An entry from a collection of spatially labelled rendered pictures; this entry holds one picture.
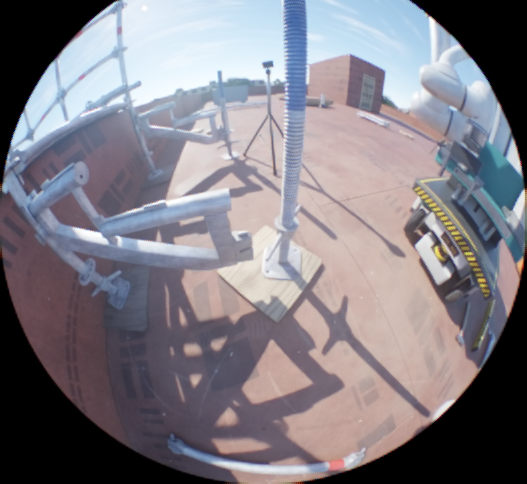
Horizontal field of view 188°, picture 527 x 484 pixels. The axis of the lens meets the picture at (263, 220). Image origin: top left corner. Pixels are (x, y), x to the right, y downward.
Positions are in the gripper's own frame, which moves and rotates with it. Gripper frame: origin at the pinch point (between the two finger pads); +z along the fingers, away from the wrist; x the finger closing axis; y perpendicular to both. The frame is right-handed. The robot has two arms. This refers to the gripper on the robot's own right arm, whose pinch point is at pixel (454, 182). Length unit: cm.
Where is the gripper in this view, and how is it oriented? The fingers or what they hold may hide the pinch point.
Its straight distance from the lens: 70.9
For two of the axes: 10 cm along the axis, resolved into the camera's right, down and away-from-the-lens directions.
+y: 9.7, -2.0, 1.3
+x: -2.4, -7.1, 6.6
